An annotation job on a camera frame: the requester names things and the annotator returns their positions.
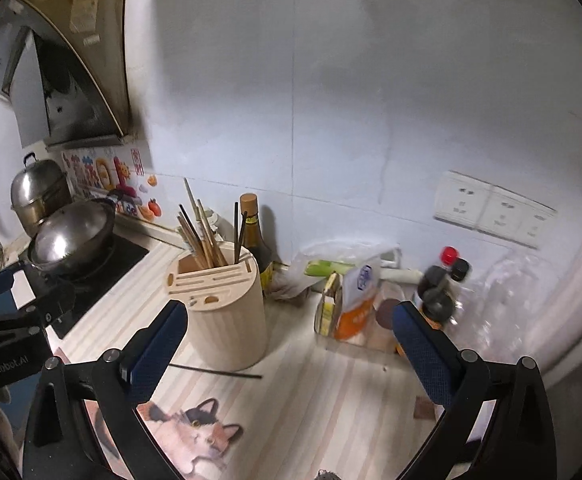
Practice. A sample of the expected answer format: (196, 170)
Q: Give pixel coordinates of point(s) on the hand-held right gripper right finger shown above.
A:
(421, 345)

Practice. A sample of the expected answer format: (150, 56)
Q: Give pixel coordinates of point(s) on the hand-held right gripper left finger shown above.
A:
(156, 345)

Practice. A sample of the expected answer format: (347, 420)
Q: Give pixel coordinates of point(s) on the black chopstick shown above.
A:
(243, 230)
(236, 230)
(221, 371)

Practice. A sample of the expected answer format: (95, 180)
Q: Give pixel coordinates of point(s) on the cream ribbed utensil holder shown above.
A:
(226, 320)

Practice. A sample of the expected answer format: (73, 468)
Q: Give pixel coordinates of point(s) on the bunch of wooden chopsticks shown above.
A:
(206, 245)

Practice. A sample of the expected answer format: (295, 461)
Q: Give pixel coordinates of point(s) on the brown round lid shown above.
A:
(385, 312)

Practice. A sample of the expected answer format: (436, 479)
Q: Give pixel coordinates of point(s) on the brown card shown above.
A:
(424, 407)

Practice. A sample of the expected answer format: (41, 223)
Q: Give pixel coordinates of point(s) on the black induction cooker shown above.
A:
(111, 265)

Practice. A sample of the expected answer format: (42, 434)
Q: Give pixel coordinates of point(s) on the large black cap bottle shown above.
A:
(433, 280)

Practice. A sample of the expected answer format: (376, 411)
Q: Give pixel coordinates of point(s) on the steel wok with lid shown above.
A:
(71, 235)

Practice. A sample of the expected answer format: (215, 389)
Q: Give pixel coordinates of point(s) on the white and orange packet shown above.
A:
(356, 305)

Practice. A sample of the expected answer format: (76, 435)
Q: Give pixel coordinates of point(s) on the small black cap bottle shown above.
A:
(462, 267)

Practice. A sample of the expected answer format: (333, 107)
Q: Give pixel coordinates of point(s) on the cat sticker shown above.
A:
(196, 430)

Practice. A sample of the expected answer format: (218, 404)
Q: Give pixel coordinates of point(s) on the red cap bottle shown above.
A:
(449, 255)

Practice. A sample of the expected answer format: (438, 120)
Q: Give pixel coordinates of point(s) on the yellow box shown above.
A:
(328, 310)

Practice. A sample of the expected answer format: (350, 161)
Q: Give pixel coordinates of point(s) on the large clear plastic bag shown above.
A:
(511, 300)

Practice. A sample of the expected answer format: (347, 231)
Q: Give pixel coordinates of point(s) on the steel steamer pot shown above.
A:
(36, 190)

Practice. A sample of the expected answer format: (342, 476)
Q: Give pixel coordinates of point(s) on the brown glass bottle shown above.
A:
(256, 245)

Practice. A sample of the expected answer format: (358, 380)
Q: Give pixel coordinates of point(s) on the small clear plastic bag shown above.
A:
(311, 255)

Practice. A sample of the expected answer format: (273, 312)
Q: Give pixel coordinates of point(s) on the range hood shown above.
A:
(61, 85)

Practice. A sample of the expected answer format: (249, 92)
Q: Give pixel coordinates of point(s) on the colourful wall sticker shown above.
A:
(101, 172)

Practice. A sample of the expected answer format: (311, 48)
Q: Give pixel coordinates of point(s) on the white wall socket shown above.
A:
(463, 202)
(536, 222)
(506, 212)

